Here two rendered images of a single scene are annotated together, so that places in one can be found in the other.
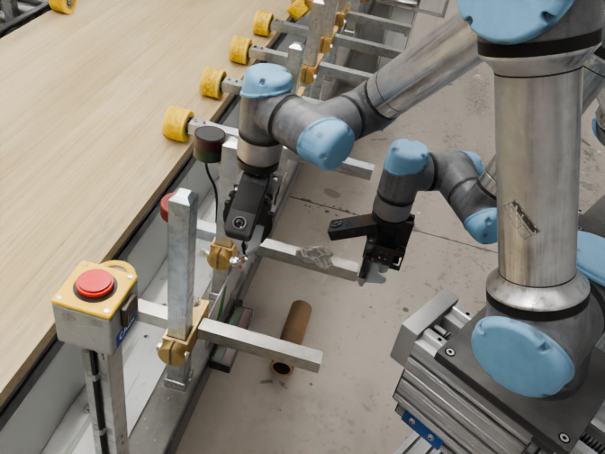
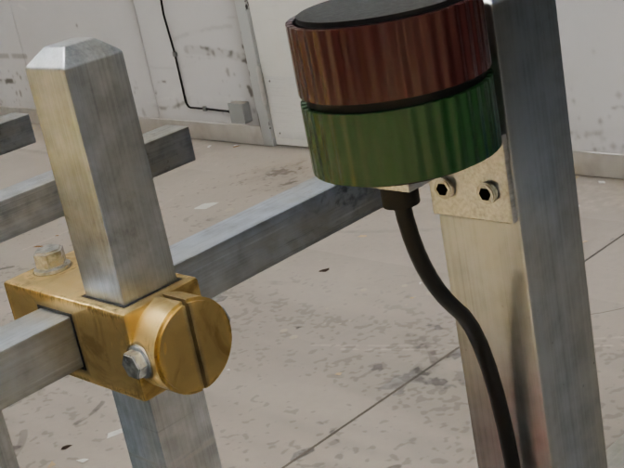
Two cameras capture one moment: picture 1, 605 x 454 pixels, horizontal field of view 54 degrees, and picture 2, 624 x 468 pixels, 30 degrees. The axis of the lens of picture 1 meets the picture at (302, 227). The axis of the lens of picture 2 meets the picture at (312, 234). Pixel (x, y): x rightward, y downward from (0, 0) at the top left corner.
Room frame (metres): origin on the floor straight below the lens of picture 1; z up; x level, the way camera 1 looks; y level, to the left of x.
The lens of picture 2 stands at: (0.75, 0.49, 1.18)
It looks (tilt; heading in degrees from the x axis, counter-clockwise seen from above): 19 degrees down; 311
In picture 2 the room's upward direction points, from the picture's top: 11 degrees counter-clockwise
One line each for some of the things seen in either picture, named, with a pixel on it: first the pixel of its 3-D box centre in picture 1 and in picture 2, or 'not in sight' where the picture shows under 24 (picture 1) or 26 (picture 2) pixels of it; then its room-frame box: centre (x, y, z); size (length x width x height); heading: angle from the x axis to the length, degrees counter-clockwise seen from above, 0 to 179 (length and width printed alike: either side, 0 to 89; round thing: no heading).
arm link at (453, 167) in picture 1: (453, 176); not in sight; (0.98, -0.27, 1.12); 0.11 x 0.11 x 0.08; 22
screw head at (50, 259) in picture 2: not in sight; (50, 258); (1.28, 0.12, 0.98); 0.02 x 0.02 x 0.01
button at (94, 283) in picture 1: (94, 285); not in sight; (0.45, 0.22, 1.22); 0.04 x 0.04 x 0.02
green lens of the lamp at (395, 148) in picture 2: (209, 149); (401, 120); (0.96, 0.20, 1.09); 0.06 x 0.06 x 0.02
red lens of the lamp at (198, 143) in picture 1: (210, 139); (388, 42); (0.96, 0.20, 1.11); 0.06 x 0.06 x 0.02
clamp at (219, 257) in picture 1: (226, 242); not in sight; (0.98, 0.16, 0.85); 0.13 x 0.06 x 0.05; 173
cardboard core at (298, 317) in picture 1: (292, 336); not in sight; (1.43, -0.04, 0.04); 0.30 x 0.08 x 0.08; 173
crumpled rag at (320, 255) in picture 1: (316, 251); not in sight; (0.97, -0.04, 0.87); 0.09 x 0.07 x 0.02; 83
